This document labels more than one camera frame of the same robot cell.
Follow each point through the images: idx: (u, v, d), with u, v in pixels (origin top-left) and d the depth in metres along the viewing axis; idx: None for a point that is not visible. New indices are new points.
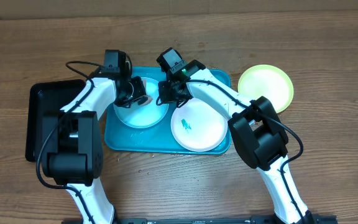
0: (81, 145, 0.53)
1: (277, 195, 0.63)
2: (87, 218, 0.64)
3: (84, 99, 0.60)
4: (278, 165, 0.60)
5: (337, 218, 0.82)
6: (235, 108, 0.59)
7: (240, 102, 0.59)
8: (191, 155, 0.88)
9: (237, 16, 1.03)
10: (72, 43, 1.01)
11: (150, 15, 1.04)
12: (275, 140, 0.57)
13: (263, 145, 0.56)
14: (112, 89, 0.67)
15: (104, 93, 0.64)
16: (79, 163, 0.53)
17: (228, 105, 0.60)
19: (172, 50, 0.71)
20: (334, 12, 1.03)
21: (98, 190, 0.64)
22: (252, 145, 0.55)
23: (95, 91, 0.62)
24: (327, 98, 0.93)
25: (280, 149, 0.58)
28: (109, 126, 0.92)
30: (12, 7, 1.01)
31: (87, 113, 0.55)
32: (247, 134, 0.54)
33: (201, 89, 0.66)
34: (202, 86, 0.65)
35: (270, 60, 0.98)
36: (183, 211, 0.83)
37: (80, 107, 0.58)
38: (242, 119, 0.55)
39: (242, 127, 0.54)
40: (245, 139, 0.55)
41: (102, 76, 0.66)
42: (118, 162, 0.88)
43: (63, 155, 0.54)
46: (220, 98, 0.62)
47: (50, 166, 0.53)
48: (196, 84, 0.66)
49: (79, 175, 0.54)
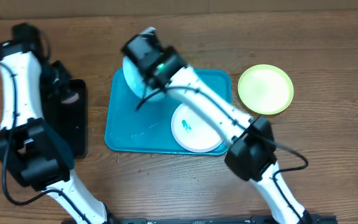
0: (45, 150, 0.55)
1: (272, 201, 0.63)
2: (79, 216, 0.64)
3: (17, 103, 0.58)
4: (270, 174, 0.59)
5: (337, 218, 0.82)
6: (233, 129, 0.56)
7: (238, 122, 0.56)
8: (191, 155, 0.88)
9: (237, 15, 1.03)
10: (72, 43, 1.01)
11: (150, 15, 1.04)
12: (266, 154, 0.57)
13: (257, 164, 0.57)
14: (33, 60, 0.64)
15: (29, 74, 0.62)
16: (51, 166, 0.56)
17: (222, 123, 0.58)
19: (140, 38, 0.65)
20: (335, 12, 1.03)
21: (81, 186, 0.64)
22: (248, 167, 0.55)
23: (18, 79, 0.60)
24: (327, 98, 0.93)
25: (270, 158, 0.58)
28: (109, 126, 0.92)
30: (12, 6, 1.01)
31: (33, 122, 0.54)
32: (246, 156, 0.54)
33: (187, 98, 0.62)
34: (189, 93, 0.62)
35: (270, 60, 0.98)
36: (183, 211, 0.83)
37: (20, 116, 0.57)
38: (240, 142, 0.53)
39: (240, 152, 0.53)
40: (243, 162, 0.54)
41: (13, 50, 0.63)
42: (118, 162, 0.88)
43: (31, 166, 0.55)
46: (214, 114, 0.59)
47: (23, 178, 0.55)
48: (181, 91, 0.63)
49: (56, 174, 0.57)
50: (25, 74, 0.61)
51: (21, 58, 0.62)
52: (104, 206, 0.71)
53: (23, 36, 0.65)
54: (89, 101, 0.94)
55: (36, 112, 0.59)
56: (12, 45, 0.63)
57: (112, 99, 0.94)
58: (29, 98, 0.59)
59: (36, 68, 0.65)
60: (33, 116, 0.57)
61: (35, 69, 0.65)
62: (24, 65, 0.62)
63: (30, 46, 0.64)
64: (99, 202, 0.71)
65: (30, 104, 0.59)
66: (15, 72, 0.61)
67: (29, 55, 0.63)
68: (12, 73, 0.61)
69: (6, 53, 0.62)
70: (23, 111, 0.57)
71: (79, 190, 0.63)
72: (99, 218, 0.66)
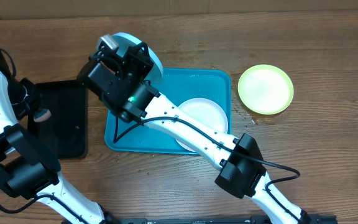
0: (26, 156, 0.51)
1: (270, 211, 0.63)
2: (76, 219, 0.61)
3: None
4: (261, 186, 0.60)
5: (337, 218, 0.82)
6: (220, 152, 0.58)
7: (223, 145, 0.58)
8: (191, 155, 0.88)
9: (237, 15, 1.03)
10: (72, 43, 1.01)
11: (150, 15, 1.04)
12: (255, 168, 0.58)
13: (249, 182, 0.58)
14: None
15: None
16: (38, 170, 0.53)
17: (207, 148, 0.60)
19: (99, 66, 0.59)
20: (335, 12, 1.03)
21: (73, 188, 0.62)
22: (242, 186, 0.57)
23: None
24: (327, 98, 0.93)
25: (259, 171, 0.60)
28: (110, 126, 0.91)
30: (12, 6, 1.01)
31: (11, 129, 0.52)
32: (237, 177, 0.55)
33: (166, 127, 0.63)
34: (168, 122, 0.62)
35: (270, 60, 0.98)
36: (183, 211, 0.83)
37: None
38: (229, 166, 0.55)
39: (231, 175, 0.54)
40: (235, 183, 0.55)
41: None
42: (118, 162, 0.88)
43: (17, 173, 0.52)
46: (196, 141, 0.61)
47: (10, 188, 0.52)
48: (158, 121, 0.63)
49: (45, 178, 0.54)
50: None
51: None
52: (99, 206, 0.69)
53: None
54: (89, 101, 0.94)
55: (12, 119, 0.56)
56: None
57: None
58: (2, 107, 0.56)
59: (2, 78, 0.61)
60: (9, 122, 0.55)
61: (2, 80, 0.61)
62: None
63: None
64: (96, 203, 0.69)
65: (4, 112, 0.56)
66: None
67: None
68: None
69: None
70: None
71: (71, 191, 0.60)
72: (97, 217, 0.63)
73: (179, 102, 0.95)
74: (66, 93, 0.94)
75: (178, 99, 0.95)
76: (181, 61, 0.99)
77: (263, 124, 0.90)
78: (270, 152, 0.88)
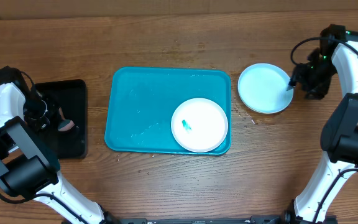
0: (25, 150, 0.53)
1: (313, 190, 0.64)
2: (76, 219, 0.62)
3: None
4: (342, 167, 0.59)
5: (338, 218, 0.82)
6: None
7: None
8: (191, 155, 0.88)
9: (237, 16, 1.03)
10: (72, 43, 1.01)
11: (150, 15, 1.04)
12: None
13: (353, 141, 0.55)
14: (17, 90, 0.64)
15: (12, 100, 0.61)
16: (35, 167, 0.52)
17: None
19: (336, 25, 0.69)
20: (334, 12, 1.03)
21: (71, 187, 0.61)
22: (345, 130, 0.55)
23: (2, 101, 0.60)
24: (327, 98, 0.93)
25: None
28: (109, 126, 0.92)
30: (12, 7, 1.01)
31: (11, 122, 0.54)
32: (352, 116, 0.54)
33: (346, 57, 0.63)
34: (352, 55, 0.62)
35: (270, 60, 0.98)
36: (183, 211, 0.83)
37: None
38: None
39: (353, 106, 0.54)
40: (347, 116, 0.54)
41: None
42: (118, 162, 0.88)
43: (15, 170, 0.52)
46: (356, 74, 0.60)
47: (9, 185, 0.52)
48: (345, 50, 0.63)
49: (43, 176, 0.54)
50: (8, 96, 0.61)
51: (3, 87, 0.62)
52: (99, 206, 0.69)
53: (5, 73, 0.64)
54: (89, 101, 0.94)
55: None
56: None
57: (112, 99, 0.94)
58: (10, 109, 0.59)
59: (19, 94, 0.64)
60: None
61: (18, 96, 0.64)
62: (5, 91, 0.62)
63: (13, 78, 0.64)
64: (95, 202, 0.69)
65: (10, 113, 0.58)
66: None
67: (12, 84, 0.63)
68: None
69: None
70: (3, 119, 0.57)
71: (71, 191, 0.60)
72: (97, 217, 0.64)
73: (178, 100, 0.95)
74: (68, 92, 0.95)
75: (179, 98, 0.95)
76: (181, 61, 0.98)
77: (263, 124, 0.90)
78: (270, 152, 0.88)
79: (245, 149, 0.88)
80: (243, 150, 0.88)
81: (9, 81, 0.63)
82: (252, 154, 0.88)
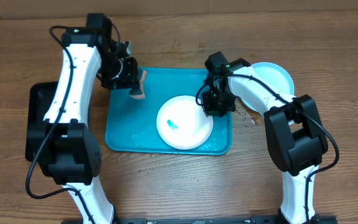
0: (77, 154, 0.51)
1: (292, 198, 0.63)
2: (87, 217, 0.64)
3: (66, 98, 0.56)
4: (306, 173, 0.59)
5: (338, 218, 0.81)
6: (275, 103, 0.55)
7: (281, 97, 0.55)
8: (191, 155, 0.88)
9: (237, 16, 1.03)
10: None
11: (151, 15, 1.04)
12: (314, 144, 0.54)
13: (300, 148, 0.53)
14: (96, 56, 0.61)
15: (86, 74, 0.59)
16: (78, 168, 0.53)
17: (268, 99, 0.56)
19: (221, 54, 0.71)
20: (334, 13, 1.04)
21: (99, 186, 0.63)
22: (288, 145, 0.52)
23: (77, 74, 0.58)
24: (327, 98, 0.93)
25: (316, 157, 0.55)
28: (110, 126, 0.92)
30: (13, 7, 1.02)
31: (75, 125, 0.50)
32: (282, 129, 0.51)
33: (242, 84, 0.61)
34: (244, 81, 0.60)
35: (270, 60, 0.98)
36: (183, 211, 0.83)
37: (65, 112, 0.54)
38: (280, 112, 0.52)
39: (279, 121, 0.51)
40: (278, 132, 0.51)
41: (80, 40, 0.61)
42: (118, 162, 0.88)
43: (60, 162, 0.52)
46: (259, 92, 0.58)
47: (48, 171, 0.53)
48: (238, 78, 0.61)
49: (78, 175, 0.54)
50: (85, 69, 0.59)
51: (84, 51, 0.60)
52: (112, 211, 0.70)
53: (96, 28, 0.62)
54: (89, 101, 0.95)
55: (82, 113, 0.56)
56: (81, 33, 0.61)
57: (112, 99, 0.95)
58: (80, 98, 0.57)
59: (96, 62, 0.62)
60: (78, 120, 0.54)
61: (96, 63, 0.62)
62: (86, 58, 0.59)
63: (97, 41, 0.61)
64: (110, 205, 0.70)
65: (78, 104, 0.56)
66: (74, 64, 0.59)
67: (94, 49, 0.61)
68: (72, 64, 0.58)
69: (72, 40, 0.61)
70: (69, 108, 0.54)
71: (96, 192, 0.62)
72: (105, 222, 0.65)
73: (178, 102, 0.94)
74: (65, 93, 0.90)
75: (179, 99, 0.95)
76: (181, 61, 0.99)
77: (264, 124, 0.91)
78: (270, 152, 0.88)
79: (245, 149, 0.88)
80: (243, 150, 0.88)
81: (91, 45, 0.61)
82: (252, 154, 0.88)
